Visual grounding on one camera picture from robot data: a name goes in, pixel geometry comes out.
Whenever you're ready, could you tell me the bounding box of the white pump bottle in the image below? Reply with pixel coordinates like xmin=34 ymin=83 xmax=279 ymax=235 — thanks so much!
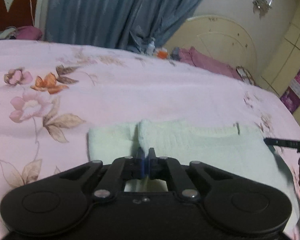
xmin=146 ymin=38 xmax=155 ymax=56

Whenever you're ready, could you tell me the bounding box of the pink floral bedsheet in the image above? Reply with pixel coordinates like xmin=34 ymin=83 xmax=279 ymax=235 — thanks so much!
xmin=0 ymin=40 xmax=300 ymax=239

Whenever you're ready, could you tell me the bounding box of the cream round headboard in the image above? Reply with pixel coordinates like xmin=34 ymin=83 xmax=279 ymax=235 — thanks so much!
xmin=164 ymin=15 xmax=257 ymax=75

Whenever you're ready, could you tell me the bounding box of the purple poster left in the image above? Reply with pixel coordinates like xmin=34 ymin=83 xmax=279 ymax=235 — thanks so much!
xmin=280 ymin=69 xmax=300 ymax=113

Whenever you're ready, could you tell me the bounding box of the orange small container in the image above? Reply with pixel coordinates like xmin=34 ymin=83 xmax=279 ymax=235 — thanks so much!
xmin=156 ymin=50 xmax=168 ymax=59

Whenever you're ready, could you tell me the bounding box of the purple clothes pile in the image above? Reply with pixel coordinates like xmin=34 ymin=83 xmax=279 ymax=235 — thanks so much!
xmin=0 ymin=26 xmax=43 ymax=40

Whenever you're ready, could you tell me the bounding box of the magenta pillow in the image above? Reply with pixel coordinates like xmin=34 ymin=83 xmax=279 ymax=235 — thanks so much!
xmin=178 ymin=47 xmax=242 ymax=81

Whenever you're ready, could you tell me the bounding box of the yellow wardrobe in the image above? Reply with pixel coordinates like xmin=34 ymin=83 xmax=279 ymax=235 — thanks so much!
xmin=261 ymin=0 xmax=300 ymax=126

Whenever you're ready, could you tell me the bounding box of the silver wall decoration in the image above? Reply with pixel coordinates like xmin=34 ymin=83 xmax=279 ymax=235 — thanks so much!
xmin=253 ymin=0 xmax=273 ymax=19

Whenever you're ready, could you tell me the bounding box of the pale green knit garment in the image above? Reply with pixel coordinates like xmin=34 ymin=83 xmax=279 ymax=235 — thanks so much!
xmin=88 ymin=120 xmax=300 ymax=232

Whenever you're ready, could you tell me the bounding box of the blue grey curtain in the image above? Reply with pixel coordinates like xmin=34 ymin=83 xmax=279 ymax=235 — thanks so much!
xmin=45 ymin=0 xmax=202 ymax=53

